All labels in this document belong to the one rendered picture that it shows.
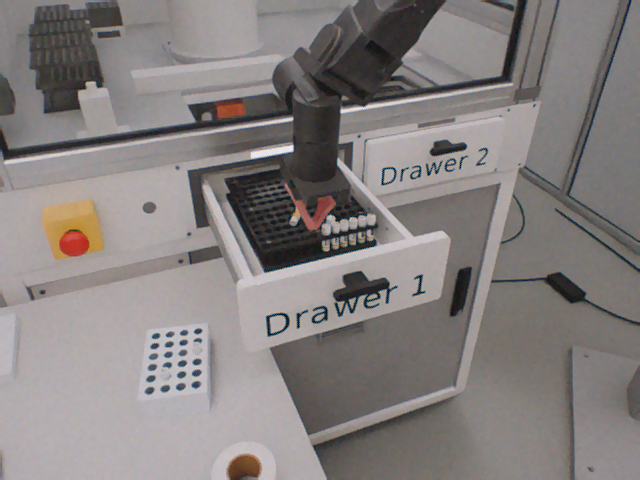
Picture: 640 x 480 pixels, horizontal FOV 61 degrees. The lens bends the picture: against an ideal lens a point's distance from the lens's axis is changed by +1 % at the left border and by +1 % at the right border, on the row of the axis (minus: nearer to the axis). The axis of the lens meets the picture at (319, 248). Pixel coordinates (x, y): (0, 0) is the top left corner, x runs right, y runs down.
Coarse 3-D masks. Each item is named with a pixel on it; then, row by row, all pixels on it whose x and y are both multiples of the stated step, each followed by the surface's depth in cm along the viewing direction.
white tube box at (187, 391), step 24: (168, 336) 76; (192, 336) 74; (144, 360) 71; (168, 360) 71; (192, 360) 71; (144, 384) 68; (168, 384) 68; (192, 384) 68; (144, 408) 66; (168, 408) 67; (192, 408) 68
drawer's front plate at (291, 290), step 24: (408, 240) 70; (432, 240) 70; (312, 264) 66; (336, 264) 66; (360, 264) 68; (384, 264) 69; (408, 264) 71; (432, 264) 73; (240, 288) 63; (264, 288) 64; (288, 288) 65; (312, 288) 67; (336, 288) 68; (408, 288) 74; (432, 288) 76; (240, 312) 66; (264, 312) 66; (288, 312) 68; (312, 312) 69; (336, 312) 71; (360, 312) 73; (384, 312) 75; (264, 336) 68; (288, 336) 70
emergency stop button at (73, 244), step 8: (72, 232) 78; (80, 232) 78; (64, 240) 77; (72, 240) 77; (80, 240) 78; (88, 240) 79; (64, 248) 78; (72, 248) 78; (80, 248) 78; (88, 248) 80; (72, 256) 79
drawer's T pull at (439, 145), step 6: (438, 144) 98; (444, 144) 98; (450, 144) 98; (456, 144) 98; (462, 144) 98; (432, 150) 96; (438, 150) 96; (444, 150) 97; (450, 150) 97; (456, 150) 98; (462, 150) 98
